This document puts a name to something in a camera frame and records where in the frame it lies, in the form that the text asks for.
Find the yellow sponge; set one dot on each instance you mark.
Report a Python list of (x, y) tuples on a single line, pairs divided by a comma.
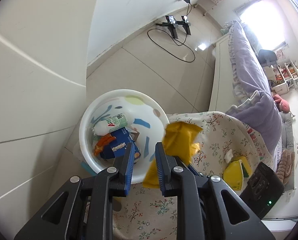
[(246, 168)]

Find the white AD milk bottle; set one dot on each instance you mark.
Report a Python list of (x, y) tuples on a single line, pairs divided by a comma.
[(112, 124)]

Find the white patterned trash bin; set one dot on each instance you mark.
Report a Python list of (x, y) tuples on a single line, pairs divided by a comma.
[(147, 129)]

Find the small white tissue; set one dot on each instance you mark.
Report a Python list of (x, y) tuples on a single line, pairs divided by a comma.
[(228, 156)]

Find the blue biscuit box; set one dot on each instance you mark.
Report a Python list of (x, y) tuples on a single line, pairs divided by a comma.
[(117, 148)]

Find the white bed frame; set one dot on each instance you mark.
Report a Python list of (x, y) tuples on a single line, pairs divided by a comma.
[(222, 97)]

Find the pink plush toy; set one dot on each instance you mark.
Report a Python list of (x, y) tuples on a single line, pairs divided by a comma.
[(282, 105)]

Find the white bookshelf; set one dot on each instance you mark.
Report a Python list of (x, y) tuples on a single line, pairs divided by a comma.
[(282, 77)]

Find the black tripod device near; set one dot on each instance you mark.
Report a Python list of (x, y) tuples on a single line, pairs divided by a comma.
[(171, 25)]

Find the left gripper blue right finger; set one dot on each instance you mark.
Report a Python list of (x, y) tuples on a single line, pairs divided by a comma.
[(165, 165)]

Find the grey pillow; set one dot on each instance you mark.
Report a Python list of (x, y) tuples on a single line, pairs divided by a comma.
[(287, 132)]

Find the black tripod device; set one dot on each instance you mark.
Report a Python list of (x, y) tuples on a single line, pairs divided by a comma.
[(185, 24), (171, 25)]

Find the yellow paper cup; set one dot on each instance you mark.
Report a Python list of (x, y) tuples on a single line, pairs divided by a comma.
[(233, 175)]

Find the blue office chair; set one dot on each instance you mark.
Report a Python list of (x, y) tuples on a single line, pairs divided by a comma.
[(267, 58)]

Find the floral tablecloth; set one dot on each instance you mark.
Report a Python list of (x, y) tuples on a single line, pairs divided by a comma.
[(205, 206)]

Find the orange snack wrapper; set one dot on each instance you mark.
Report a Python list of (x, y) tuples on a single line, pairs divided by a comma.
[(103, 141)]

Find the yellow snack wrapper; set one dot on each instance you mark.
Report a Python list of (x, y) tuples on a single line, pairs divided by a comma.
[(178, 141)]

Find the black tripod device far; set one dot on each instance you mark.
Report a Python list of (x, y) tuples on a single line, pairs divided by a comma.
[(185, 24)]

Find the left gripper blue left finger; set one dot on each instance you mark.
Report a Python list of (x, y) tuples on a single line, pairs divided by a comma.
[(126, 169)]

